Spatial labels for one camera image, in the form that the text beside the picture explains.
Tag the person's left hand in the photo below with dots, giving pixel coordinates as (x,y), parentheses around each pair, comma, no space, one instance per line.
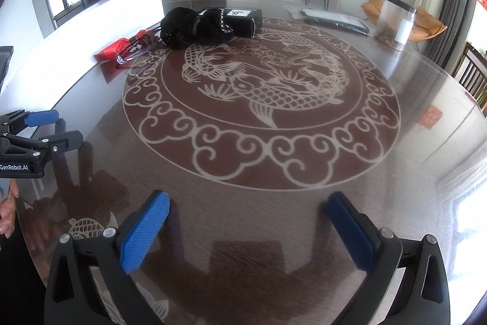
(7,214)

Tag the red foil packet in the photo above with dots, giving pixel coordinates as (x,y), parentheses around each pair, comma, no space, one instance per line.
(114,51)

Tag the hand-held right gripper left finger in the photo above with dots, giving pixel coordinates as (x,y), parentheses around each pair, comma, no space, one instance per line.
(146,233)

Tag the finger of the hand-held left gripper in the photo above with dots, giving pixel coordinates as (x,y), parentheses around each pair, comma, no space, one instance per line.
(42,118)
(68,140)

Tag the dark wooden chair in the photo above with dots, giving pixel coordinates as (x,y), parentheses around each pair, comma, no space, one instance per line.
(470,72)

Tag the black cardboard box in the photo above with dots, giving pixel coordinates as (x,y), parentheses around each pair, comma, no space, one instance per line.
(243,20)

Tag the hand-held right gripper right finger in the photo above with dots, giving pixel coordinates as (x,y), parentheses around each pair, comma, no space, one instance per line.
(350,229)

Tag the black item in plastic bag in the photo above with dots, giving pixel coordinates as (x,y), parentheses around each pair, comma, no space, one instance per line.
(334,20)

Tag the clear plastic jar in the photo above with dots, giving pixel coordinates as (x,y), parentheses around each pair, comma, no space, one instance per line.
(392,20)

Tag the black velvet bow hair clip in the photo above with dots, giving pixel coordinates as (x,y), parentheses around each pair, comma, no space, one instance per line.
(179,28)

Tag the dark-framed eyeglasses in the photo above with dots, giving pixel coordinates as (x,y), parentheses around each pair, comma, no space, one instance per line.
(121,60)

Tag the white storage box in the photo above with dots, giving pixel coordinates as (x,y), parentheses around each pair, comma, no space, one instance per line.
(95,24)

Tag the patterned wooden desktop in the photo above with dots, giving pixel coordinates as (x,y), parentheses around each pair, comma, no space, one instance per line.
(285,195)

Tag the grey curtain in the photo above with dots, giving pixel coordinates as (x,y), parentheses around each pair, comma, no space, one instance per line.
(452,5)

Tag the orange lounge chair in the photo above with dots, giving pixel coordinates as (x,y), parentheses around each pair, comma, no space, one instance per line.
(430,26)
(373,8)

